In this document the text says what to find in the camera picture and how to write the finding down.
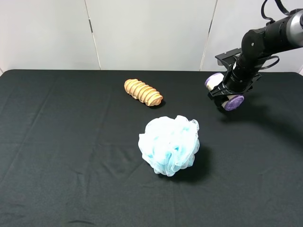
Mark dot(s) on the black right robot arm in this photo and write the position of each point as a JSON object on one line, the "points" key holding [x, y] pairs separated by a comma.
{"points": [[258, 46]]}

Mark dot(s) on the light blue bath loofah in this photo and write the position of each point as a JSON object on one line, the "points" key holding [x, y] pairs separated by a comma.
{"points": [[169, 145]]}

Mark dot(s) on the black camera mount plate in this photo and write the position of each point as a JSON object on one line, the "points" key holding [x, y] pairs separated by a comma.
{"points": [[228, 58]]}

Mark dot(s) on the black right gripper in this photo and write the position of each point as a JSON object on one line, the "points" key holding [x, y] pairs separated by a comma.
{"points": [[239, 79]]}

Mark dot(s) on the ridged bread loaf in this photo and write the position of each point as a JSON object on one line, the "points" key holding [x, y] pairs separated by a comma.
{"points": [[143, 92]]}

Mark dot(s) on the purple trash bag roll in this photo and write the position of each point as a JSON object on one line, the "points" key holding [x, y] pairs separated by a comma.
{"points": [[217, 90]]}

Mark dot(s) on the black tablecloth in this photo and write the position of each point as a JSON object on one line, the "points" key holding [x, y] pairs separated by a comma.
{"points": [[69, 153]]}

